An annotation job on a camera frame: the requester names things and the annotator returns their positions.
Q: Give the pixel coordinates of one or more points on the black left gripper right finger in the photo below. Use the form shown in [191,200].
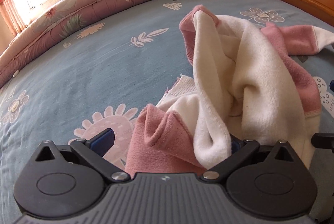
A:
[267,181]

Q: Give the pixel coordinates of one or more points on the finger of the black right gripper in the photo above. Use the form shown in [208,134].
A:
[321,140]

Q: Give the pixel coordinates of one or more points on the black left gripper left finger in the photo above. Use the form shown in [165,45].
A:
[59,181]

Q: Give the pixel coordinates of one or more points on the pink and cream knit sweater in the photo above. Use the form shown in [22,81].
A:
[245,84]

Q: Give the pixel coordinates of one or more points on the blue floral bed sheet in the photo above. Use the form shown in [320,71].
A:
[103,75]

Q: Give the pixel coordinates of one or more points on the pink floral folded quilt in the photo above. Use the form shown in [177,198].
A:
[56,24]

